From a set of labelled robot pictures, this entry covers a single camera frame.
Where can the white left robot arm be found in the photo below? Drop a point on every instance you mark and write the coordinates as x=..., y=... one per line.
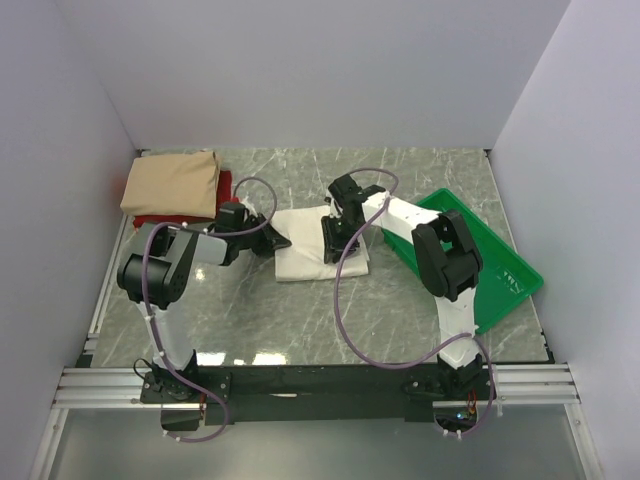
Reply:
x=155, y=275

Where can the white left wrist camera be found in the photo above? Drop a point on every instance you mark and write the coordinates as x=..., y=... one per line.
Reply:
x=235, y=212

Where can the folded red t shirt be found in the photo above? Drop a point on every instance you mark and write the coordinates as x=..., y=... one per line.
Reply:
x=225, y=190

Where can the green plastic tray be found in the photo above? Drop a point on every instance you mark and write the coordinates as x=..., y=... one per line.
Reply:
x=506, y=280

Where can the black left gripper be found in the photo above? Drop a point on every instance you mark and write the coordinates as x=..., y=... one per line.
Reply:
x=272, y=241

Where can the black base beam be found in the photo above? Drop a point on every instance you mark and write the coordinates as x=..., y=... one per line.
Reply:
x=328, y=392

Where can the white t shirt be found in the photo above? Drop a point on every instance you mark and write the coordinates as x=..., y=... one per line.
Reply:
x=304, y=259

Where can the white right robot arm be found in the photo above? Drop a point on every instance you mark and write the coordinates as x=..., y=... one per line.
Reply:
x=448, y=260

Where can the folded beige t shirt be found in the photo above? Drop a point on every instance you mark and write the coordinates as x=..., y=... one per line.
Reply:
x=150, y=176

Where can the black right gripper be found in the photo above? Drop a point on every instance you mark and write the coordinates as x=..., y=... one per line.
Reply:
x=333, y=247

